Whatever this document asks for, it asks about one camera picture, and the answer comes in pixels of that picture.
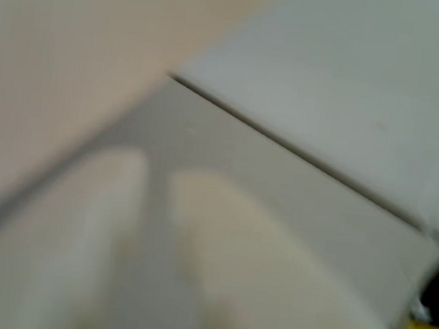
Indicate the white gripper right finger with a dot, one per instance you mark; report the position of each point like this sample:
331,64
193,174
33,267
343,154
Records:
268,289

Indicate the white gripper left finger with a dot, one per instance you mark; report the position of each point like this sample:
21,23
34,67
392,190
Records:
92,237

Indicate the beige wooden board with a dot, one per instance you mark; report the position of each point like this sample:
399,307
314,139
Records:
65,55

